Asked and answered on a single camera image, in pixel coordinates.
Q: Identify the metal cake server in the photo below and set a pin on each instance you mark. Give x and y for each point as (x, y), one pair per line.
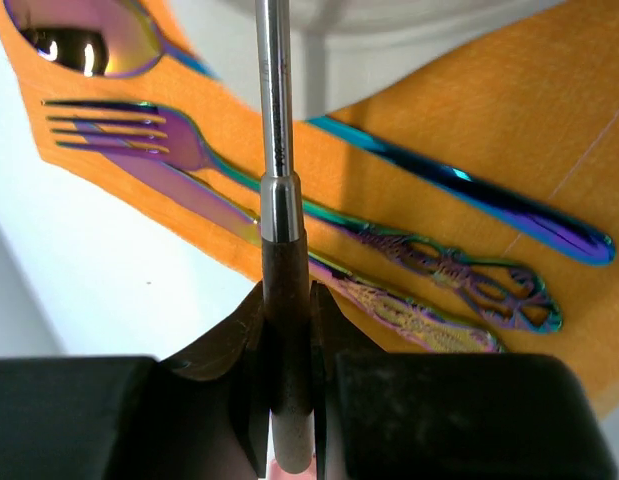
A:
(284, 248)

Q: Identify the purple knife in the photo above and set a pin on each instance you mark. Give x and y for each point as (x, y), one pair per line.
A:
(415, 320)

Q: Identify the orange placemat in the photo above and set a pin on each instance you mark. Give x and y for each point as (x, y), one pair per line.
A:
(533, 107)

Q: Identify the purple fork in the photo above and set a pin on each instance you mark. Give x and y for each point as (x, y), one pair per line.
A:
(152, 137)

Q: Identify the white bowl with handles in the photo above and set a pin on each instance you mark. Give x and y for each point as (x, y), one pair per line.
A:
(342, 52)

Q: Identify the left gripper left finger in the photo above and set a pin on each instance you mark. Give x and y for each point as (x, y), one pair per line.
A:
(194, 415)

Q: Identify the purple spoon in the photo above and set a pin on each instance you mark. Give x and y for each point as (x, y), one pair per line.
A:
(118, 39)

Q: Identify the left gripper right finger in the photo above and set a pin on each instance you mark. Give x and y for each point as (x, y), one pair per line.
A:
(381, 415)

